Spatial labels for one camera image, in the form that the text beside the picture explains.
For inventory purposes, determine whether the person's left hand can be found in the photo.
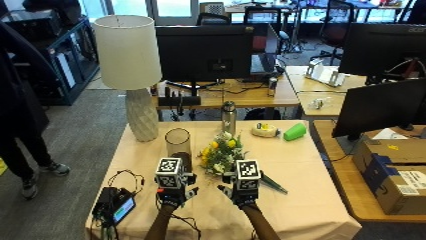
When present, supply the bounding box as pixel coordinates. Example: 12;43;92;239
154;171;200;210

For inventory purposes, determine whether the person's right hand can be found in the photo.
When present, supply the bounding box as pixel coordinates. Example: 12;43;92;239
217;170;266;210

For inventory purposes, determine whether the white marker cube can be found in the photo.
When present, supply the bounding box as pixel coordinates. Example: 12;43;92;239
154;157;185;189
234;159;262;191

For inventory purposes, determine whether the yellow and white flower bouquet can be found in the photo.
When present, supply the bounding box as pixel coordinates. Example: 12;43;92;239
197;131;290;195

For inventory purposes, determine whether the clear glass vase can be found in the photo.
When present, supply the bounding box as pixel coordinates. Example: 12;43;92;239
164;127;193;174

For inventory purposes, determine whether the beige tablecloth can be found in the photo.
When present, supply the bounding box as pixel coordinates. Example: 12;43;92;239
82;119;363;240

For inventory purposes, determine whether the black device with screen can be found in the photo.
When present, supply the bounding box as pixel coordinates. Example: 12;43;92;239
90;186;137;232

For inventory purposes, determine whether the steel water bottle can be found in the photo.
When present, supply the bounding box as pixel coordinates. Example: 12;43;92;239
221;101;238;137

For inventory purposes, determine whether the green plastic object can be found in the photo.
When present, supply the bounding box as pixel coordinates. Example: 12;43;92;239
282;122;309;142

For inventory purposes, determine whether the wooden desk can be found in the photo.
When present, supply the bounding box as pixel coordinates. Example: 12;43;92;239
311;119;426;224
150;73;302;122
283;64;370;118

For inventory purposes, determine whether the drink can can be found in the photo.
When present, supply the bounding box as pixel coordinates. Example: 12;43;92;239
266;76;279;98

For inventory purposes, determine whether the brown cardboard box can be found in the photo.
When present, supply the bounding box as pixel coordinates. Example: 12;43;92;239
351;137;426;216

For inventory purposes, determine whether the black computer monitor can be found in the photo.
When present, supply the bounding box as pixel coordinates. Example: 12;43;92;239
330;77;426;142
154;24;255;98
338;22;426;85

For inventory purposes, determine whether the white metal stand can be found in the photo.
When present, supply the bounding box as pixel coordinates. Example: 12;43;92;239
305;57;347;88

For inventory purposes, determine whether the open laptop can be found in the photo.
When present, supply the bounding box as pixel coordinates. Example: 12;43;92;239
249;22;282;76

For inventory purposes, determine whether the white table lamp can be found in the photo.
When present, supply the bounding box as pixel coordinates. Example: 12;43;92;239
92;14;164;143

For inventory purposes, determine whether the dark storage cabinet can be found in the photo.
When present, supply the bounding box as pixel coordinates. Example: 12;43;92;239
0;13;101;107

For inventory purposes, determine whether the black office chair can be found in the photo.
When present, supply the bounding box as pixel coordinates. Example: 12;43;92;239
196;12;233;27
317;0;357;66

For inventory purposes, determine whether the black glove cable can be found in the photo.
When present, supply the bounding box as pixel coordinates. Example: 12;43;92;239
170;213;204;240

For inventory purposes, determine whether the black looped cable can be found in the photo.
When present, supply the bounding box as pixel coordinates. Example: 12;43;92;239
106;169;146;196

